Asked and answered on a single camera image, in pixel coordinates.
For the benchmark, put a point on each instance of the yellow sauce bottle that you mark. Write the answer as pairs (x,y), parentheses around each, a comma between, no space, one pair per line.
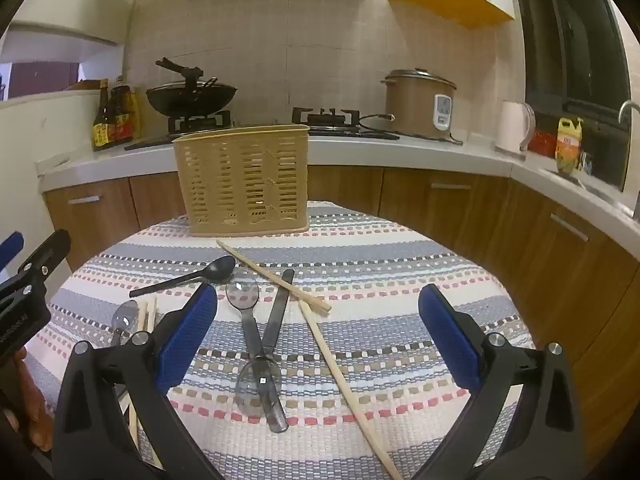
(135,110)

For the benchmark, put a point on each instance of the wooden base cabinets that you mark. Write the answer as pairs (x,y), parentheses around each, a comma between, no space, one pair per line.
(450,215)

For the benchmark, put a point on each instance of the metal faucet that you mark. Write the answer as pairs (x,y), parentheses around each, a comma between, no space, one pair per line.
(627,107)

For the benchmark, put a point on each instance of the white appliance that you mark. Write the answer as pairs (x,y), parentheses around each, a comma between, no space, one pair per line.
(50,125)

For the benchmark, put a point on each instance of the black plastic spoon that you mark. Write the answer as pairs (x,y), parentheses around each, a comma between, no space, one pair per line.
(220,267)

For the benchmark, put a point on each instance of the beige plastic utensil basket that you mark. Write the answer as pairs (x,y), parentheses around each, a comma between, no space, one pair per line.
(240,185)

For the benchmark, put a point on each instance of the dark purple door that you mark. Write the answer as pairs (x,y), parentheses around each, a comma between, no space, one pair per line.
(42,77)

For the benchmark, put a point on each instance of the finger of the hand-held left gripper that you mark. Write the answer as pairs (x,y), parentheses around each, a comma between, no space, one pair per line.
(47,257)
(10,251)

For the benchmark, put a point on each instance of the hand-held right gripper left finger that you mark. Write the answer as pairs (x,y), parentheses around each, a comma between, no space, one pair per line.
(187,340)

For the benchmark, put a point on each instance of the white electric kettle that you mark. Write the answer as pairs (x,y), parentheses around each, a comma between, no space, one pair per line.
(510,127)

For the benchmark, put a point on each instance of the person's left hand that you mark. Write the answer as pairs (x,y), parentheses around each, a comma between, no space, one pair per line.
(34,400)

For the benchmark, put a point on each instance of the red packet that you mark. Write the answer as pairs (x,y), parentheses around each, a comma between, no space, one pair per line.
(542,144)

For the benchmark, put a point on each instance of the metal sink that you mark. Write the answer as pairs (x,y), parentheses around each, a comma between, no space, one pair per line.
(595,191)

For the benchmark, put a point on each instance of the dark sauce bottle red label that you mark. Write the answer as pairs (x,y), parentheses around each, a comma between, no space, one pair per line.
(122,120)

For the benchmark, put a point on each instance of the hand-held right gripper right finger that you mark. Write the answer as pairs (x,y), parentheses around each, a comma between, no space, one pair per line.
(450,340)

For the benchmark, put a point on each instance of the black wok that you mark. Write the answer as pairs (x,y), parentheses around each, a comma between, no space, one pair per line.
(190,100)

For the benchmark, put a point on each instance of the brown rice cooker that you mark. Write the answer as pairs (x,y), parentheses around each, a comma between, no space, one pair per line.
(410,105)

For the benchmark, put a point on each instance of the clear grey plastic spoon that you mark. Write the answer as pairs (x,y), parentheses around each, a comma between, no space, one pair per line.
(243,294)
(277,310)
(124,316)

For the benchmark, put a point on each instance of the yellow oil bottle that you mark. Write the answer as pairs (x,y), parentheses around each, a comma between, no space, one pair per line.
(570,145)

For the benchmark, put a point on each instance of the dark soy sauce bottle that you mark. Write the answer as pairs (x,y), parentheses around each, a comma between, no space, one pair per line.
(102,125)

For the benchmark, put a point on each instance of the striped woven tablecloth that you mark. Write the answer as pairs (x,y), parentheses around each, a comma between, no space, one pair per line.
(375,280)

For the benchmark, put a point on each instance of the black glass gas stove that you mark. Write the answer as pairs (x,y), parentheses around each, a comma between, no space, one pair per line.
(330,127)

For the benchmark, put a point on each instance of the dark window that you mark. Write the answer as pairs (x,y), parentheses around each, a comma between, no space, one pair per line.
(565,60)

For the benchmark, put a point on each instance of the white wall cabinet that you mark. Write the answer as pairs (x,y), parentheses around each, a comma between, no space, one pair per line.
(60,40)

